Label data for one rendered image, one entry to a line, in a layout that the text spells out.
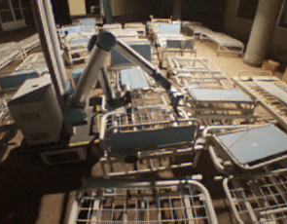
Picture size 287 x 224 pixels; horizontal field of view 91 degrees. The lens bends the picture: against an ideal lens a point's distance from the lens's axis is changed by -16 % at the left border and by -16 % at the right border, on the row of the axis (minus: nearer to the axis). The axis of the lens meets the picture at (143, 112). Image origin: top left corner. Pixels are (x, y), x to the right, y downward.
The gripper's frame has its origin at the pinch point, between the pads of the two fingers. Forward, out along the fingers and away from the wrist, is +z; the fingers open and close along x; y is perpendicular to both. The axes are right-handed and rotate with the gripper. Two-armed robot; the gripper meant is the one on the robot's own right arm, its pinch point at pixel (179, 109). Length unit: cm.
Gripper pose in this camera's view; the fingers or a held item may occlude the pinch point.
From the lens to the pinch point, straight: 130.1
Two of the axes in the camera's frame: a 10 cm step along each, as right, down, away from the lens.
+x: 0.3, -7.0, -7.1
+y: -9.9, 0.9, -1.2
